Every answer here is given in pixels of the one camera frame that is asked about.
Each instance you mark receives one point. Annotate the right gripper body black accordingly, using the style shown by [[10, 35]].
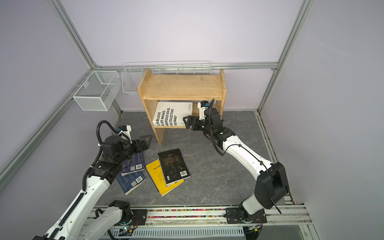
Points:
[[207, 130]]

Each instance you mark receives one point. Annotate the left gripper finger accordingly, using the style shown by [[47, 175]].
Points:
[[142, 147], [146, 139]]

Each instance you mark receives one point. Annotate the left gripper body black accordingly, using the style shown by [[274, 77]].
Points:
[[129, 150]]

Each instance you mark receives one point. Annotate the white book black lettering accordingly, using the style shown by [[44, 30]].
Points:
[[171, 114]]

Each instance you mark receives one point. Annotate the black book antler cover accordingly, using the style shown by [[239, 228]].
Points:
[[173, 166]]

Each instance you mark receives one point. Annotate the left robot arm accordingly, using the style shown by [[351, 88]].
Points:
[[96, 180]]

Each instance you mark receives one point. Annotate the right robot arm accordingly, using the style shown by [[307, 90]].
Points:
[[271, 178]]

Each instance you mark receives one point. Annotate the dark blue book upper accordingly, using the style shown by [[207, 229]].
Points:
[[135, 164]]

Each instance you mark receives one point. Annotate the dark blue book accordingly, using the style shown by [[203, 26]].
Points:
[[135, 164], [130, 182]]

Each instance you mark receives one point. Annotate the yellow book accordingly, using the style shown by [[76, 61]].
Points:
[[155, 171]]

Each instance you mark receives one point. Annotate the dark blue book lower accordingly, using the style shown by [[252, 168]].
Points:
[[130, 182]]

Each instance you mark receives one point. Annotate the wooden two-tier bookshelf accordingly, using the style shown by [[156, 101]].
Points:
[[185, 88]]

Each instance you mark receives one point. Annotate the white mesh box basket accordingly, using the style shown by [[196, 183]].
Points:
[[98, 91]]

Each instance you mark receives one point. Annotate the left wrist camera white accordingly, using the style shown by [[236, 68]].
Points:
[[125, 131]]

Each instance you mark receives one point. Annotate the white wire rack basket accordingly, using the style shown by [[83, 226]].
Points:
[[133, 71]]

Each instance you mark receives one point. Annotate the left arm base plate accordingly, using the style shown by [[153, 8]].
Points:
[[138, 218]]

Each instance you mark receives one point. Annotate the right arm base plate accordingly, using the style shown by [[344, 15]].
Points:
[[237, 215]]

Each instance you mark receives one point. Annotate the white slotted cable duct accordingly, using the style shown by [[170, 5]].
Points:
[[179, 233]]

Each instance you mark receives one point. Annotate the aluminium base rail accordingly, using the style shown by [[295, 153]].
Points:
[[214, 216]]

